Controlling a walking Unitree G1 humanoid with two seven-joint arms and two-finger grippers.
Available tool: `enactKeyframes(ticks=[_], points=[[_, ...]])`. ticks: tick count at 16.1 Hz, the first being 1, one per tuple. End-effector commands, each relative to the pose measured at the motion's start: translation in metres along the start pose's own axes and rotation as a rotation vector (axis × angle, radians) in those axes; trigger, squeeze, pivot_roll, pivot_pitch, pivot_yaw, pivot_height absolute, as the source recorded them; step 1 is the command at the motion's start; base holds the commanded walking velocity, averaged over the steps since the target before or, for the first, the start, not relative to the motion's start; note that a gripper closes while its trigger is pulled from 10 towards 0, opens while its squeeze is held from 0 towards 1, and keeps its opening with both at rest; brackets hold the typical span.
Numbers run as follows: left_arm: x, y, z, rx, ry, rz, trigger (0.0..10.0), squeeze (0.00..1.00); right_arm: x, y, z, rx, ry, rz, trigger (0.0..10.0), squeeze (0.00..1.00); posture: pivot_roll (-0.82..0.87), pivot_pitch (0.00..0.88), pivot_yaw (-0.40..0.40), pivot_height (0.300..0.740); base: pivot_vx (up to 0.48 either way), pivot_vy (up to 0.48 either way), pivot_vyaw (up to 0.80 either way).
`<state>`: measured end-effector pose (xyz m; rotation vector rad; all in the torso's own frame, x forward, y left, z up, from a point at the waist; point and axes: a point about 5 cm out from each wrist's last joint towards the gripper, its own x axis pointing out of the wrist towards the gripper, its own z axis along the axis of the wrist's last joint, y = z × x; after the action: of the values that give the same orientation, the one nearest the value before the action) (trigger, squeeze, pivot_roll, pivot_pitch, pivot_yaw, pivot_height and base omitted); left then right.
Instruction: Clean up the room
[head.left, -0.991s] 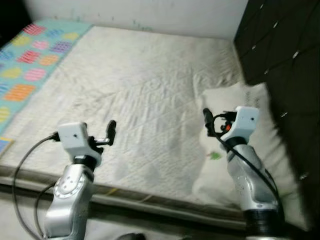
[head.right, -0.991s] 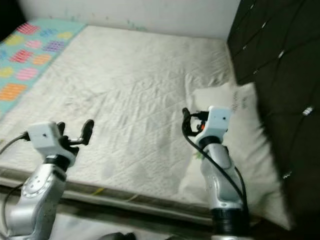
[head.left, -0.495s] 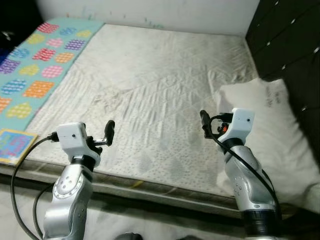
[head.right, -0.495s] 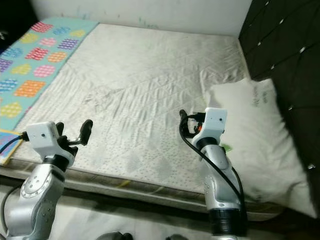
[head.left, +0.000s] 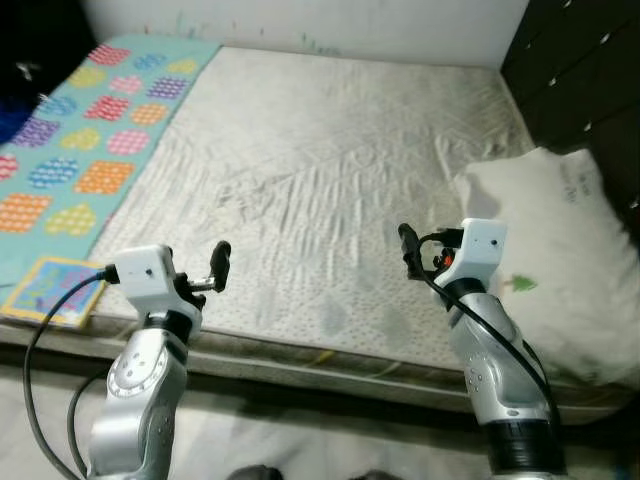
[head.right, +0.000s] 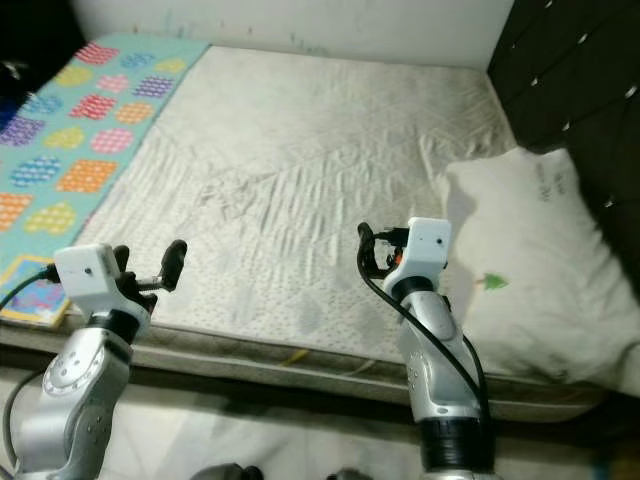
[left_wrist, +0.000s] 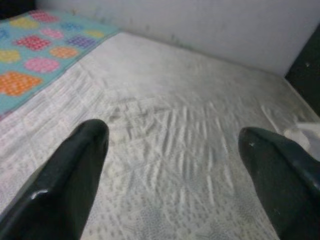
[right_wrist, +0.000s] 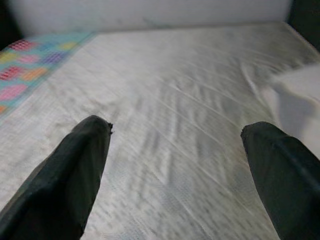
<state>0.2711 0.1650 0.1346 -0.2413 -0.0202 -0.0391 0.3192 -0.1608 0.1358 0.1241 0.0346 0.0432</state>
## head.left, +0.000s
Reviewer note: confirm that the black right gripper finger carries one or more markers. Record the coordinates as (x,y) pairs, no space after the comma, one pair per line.
(409,245)

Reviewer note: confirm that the white pillow with green print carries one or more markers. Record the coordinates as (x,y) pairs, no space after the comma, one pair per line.
(560,260)

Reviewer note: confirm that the colourful children's board book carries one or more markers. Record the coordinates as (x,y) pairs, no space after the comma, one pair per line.
(50,290)

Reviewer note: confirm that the grey quilted mattress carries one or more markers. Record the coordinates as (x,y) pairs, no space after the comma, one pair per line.
(330,170)

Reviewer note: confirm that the teal patterned blanket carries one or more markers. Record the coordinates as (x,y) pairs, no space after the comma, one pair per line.
(110,150)

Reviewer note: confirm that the black left robot foot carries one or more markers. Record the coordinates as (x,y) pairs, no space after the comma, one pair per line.
(255,473)

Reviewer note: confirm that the dark tufted studded headboard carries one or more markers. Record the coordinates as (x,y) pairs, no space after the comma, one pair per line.
(580,70)

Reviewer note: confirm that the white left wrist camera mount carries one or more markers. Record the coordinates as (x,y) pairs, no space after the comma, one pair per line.
(145,272)

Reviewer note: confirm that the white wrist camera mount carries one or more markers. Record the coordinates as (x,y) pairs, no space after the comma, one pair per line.
(145,272)
(482,248)

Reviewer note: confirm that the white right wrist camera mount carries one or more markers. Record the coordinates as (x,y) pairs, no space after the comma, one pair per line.
(482,248)

